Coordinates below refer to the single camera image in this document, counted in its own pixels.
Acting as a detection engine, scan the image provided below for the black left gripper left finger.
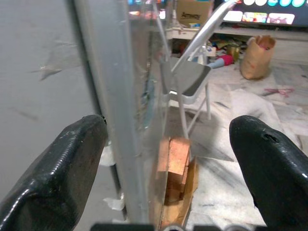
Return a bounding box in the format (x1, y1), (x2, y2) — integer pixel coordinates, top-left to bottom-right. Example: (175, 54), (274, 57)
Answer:
(0, 114), (108, 231)

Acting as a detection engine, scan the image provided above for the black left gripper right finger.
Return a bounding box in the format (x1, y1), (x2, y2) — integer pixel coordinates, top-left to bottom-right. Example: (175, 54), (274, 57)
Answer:
(229, 115), (308, 231)

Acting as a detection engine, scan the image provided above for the grey mini fridge door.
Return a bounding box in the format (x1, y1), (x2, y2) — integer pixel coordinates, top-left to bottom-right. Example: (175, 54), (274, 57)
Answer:
(68, 0), (170, 223)

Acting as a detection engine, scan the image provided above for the grey mini fridge body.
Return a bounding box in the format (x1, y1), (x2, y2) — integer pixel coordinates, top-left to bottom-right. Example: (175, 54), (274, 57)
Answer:
(0, 0), (127, 231)

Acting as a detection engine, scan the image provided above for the red clay brick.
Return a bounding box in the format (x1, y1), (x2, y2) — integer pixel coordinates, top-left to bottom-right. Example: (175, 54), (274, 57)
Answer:
(168, 137), (191, 180)
(165, 172), (189, 205)

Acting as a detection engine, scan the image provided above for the brown paper bag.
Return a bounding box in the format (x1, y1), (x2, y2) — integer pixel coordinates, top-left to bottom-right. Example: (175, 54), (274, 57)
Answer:
(240, 35), (277, 80)

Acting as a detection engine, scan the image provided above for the pink and blue bottle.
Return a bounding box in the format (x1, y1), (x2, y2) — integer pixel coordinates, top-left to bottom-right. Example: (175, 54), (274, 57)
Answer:
(208, 54), (235, 69)

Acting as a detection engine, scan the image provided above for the grey metal folding chair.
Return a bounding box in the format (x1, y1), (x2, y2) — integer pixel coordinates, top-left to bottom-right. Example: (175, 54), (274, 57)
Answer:
(166, 0), (239, 140)

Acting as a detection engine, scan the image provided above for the white television shelf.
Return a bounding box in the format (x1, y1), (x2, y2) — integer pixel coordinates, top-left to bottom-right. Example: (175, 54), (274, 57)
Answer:
(166, 24), (308, 64)

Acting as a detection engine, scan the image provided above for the gold metal pot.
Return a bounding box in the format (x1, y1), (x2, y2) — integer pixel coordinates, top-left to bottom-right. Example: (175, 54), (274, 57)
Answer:
(227, 44), (241, 60)

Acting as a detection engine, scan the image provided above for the flat screen television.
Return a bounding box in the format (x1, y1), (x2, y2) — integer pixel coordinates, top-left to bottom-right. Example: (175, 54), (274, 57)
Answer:
(222, 0), (308, 27)

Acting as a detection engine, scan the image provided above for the brown printed cardboard box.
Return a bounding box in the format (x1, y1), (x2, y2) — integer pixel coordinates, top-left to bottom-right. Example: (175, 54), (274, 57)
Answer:
(176, 0), (214, 28)

